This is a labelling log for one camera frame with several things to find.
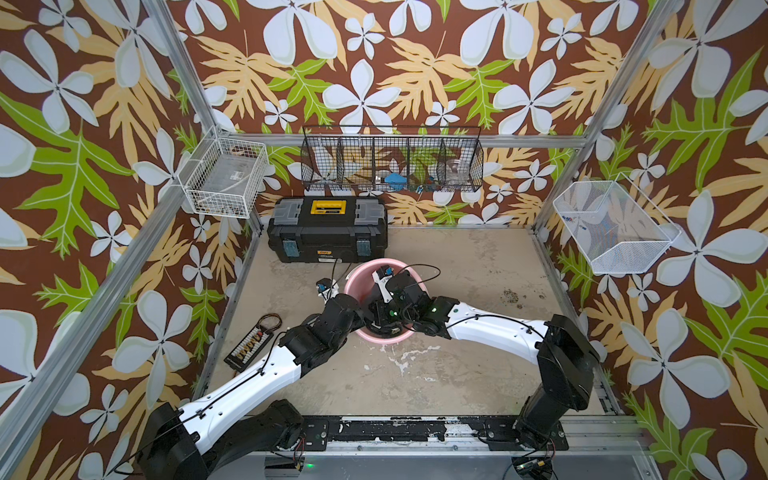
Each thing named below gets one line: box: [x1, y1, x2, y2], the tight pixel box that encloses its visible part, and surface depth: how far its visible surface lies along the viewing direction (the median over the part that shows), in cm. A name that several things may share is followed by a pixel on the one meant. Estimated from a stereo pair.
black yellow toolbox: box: [267, 196, 388, 263], surface depth 101 cm
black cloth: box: [363, 321, 405, 337], surface depth 77 cm
